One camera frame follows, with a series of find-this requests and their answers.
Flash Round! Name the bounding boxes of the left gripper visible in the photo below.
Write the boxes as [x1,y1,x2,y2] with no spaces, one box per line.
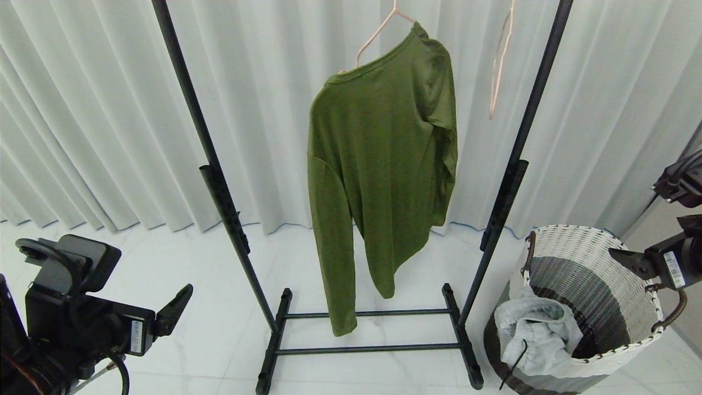
[25,283,194,385]

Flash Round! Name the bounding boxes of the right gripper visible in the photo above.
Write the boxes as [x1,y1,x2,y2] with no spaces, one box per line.
[608,215,702,290]

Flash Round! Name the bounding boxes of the pale grey shorts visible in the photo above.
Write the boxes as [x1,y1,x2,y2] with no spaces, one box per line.
[494,285,584,391]

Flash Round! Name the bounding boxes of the pink clothes hanger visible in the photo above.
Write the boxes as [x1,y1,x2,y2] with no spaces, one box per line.
[488,0,516,120]
[337,0,417,75]

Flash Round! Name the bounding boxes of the green long-sleeved shirt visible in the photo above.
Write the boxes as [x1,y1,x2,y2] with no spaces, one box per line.
[307,21,458,337]

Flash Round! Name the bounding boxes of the white laundry basket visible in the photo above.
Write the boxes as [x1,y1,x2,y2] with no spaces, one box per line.
[484,224,688,395]

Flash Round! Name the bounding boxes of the black clothes rack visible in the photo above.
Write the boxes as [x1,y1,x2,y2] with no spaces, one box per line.
[151,0,574,395]

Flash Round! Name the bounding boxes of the white curtain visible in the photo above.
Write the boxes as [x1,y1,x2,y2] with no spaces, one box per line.
[0,0,702,239]

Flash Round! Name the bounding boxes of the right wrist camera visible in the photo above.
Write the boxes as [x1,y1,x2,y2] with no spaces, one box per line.
[652,149,702,209]

